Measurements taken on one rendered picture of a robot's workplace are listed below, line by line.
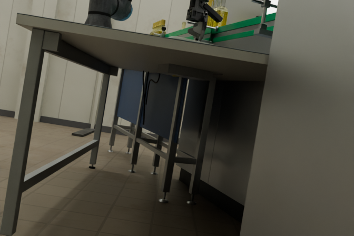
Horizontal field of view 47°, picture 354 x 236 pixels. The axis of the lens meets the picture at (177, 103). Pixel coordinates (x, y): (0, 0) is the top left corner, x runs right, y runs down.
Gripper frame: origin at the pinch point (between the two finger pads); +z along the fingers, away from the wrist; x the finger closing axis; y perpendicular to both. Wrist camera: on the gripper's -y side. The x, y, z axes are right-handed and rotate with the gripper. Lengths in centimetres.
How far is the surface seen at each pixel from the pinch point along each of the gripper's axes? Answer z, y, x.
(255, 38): -0.1, -12.3, 32.7
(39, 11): -52, 81, -366
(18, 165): 60, 72, 43
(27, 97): 37, 72, 43
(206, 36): -5.9, -11.4, -20.0
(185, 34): -6.8, -3.8, -32.9
